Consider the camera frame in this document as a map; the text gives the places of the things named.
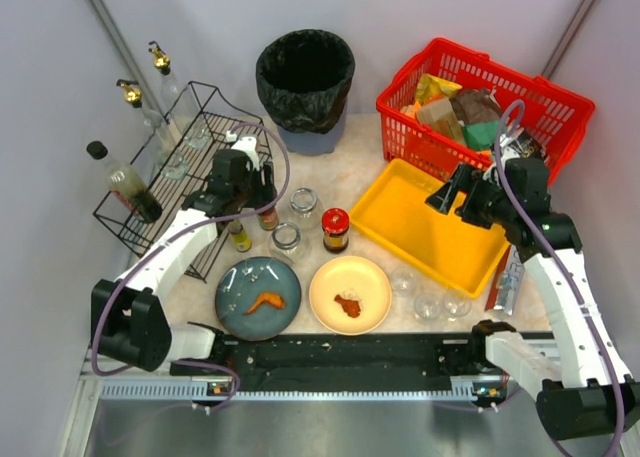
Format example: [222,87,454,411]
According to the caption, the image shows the red-brown sauce bottle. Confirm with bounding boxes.
[257,207,279,231]

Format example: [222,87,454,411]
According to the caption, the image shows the small yellow seasoning bottle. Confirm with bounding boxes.
[227,219,252,252]

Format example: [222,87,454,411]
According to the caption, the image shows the gold-capped glass bottle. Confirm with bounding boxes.
[148,41,210,150]
[116,79,188,181]

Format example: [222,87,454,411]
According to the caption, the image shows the black-capped dark sauce bottle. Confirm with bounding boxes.
[86,141,163,224]

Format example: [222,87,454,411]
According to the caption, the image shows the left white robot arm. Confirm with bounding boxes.
[90,129,284,376]

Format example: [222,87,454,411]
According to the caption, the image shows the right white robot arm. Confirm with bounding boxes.
[425,135,639,442]

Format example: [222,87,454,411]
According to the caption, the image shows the green sponge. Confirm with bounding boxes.
[462,120,499,151]

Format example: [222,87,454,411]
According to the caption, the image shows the yellow plastic tray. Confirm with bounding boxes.
[349,159,508,298]

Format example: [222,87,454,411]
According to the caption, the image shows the brown cardboard box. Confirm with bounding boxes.
[416,97,465,145]

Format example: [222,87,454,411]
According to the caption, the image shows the black gold snack packet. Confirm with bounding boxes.
[509,128,547,161]

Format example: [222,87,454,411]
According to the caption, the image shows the dark brown snack bag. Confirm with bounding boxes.
[450,88,503,125]

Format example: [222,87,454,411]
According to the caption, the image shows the rear empty glass jar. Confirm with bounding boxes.
[289,187,323,230]

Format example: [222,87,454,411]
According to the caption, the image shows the empty glass jar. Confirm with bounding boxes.
[289,187,323,230]
[269,222,310,266]

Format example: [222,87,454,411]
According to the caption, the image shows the front empty glass jar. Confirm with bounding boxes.
[269,222,310,266]

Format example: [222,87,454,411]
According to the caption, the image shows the left small glass cup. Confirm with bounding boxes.
[389,267,420,298]

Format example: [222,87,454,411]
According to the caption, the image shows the small glass cup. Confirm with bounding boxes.
[443,289,472,318]
[413,292,443,322]
[389,267,420,298]

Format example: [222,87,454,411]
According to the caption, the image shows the silver foil packet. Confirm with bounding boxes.
[485,246,525,316]

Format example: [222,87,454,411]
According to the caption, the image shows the yellow snack bag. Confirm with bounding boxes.
[415,73,462,105]

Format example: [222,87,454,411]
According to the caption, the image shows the right small glass cup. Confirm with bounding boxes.
[443,289,472,318]

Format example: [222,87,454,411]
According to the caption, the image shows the red-lidded sauce jar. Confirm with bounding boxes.
[321,207,350,253]

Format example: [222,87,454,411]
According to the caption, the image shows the middle small glass cup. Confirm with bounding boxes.
[413,292,443,322]

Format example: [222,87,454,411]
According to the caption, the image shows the red plastic shopping basket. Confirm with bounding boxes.
[376,38,595,180]

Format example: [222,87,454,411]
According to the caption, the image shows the blue ceramic plate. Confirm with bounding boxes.
[214,257,302,341]

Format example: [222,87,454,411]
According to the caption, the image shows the cream ceramic plate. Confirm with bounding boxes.
[309,256,392,336]

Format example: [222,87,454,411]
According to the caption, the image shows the chicken wing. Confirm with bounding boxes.
[244,292,287,316]

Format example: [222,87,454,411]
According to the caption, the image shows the trash bin with black bag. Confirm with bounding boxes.
[255,29,356,156]

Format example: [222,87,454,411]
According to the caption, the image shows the chicken drumstick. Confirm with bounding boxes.
[334,294,361,318]

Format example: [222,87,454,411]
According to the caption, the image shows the black wire rack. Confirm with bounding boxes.
[93,81,272,258]

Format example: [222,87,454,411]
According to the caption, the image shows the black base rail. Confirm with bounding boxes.
[169,329,506,393]

